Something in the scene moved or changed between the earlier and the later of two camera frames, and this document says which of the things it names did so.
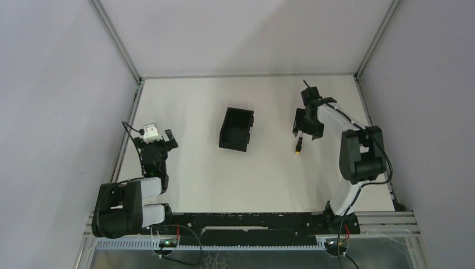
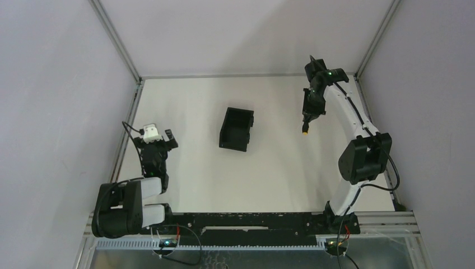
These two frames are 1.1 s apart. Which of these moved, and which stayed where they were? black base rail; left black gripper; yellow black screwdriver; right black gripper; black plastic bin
Moved: yellow black screwdriver; right black gripper
Stayed: left black gripper; black plastic bin; black base rail
